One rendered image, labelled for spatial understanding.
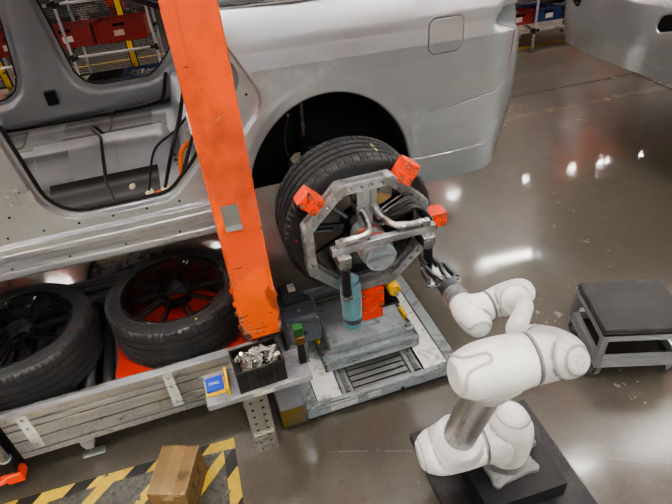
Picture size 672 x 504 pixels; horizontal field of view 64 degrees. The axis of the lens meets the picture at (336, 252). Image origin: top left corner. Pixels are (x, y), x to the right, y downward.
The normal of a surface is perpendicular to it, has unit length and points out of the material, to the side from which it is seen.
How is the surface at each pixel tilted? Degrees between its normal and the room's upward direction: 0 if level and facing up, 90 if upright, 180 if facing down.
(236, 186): 90
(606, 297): 0
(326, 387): 0
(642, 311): 0
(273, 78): 90
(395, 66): 90
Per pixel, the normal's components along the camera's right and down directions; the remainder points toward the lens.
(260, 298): 0.31, 0.55
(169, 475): -0.07, -0.80
